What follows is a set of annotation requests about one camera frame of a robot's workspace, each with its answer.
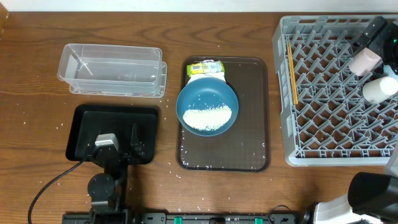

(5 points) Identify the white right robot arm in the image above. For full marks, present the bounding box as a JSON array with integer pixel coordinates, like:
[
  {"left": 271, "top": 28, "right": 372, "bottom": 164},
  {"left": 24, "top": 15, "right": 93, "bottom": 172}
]
[{"left": 301, "top": 16, "right": 397, "bottom": 223}]

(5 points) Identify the dark blue plate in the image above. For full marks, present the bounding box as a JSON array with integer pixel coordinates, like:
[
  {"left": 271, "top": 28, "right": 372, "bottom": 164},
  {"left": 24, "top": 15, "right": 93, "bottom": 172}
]
[{"left": 176, "top": 78, "right": 239, "bottom": 137}]

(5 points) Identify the pink cup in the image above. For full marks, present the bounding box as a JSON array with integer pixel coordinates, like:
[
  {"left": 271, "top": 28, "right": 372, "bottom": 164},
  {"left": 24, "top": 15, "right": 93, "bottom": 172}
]
[{"left": 348, "top": 48, "right": 381, "bottom": 77}]

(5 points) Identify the grey dishwasher rack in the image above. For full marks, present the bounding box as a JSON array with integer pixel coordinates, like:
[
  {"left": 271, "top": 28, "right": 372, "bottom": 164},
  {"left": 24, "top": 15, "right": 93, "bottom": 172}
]
[{"left": 272, "top": 15, "right": 397, "bottom": 167}]

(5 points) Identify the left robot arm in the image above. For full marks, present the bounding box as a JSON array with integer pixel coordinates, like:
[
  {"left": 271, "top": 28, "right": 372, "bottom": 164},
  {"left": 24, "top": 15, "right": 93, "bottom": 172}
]
[{"left": 87, "top": 124, "right": 144, "bottom": 224}]

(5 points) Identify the white cup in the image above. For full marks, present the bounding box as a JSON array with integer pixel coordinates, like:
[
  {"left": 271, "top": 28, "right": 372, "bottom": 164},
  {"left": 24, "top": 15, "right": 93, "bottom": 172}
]
[{"left": 363, "top": 77, "right": 397, "bottom": 103}]

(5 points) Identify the light blue bowl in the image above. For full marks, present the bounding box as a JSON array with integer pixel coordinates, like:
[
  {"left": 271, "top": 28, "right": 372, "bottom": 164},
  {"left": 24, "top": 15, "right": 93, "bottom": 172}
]
[{"left": 383, "top": 65, "right": 398, "bottom": 80}]

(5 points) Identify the yellow green snack wrapper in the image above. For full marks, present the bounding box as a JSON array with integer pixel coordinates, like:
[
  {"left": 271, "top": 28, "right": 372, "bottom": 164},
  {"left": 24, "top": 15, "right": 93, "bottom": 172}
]
[{"left": 187, "top": 60, "right": 225, "bottom": 77}]

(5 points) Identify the black plastic tray bin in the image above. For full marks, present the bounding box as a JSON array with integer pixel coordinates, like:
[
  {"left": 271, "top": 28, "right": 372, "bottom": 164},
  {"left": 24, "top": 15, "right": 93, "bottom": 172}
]
[{"left": 65, "top": 104, "right": 159, "bottom": 164}]

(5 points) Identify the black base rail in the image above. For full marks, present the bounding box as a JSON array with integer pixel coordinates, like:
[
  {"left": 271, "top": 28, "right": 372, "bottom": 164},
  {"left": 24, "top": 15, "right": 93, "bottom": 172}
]
[{"left": 61, "top": 211, "right": 308, "bottom": 224}]

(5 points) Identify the clear plastic bin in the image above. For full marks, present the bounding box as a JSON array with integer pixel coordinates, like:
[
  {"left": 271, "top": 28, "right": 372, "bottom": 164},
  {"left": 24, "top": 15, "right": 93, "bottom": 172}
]
[{"left": 57, "top": 44, "right": 167, "bottom": 98}]

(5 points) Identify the crumpled white paper napkin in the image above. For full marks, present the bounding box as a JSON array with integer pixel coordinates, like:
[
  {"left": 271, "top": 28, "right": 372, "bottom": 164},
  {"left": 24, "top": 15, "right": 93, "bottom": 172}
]
[{"left": 187, "top": 72, "right": 226, "bottom": 83}]

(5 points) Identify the dark brown serving tray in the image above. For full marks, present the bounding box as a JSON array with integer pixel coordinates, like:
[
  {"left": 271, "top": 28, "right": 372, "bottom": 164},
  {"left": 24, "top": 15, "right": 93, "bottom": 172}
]
[{"left": 177, "top": 56, "right": 271, "bottom": 172}]

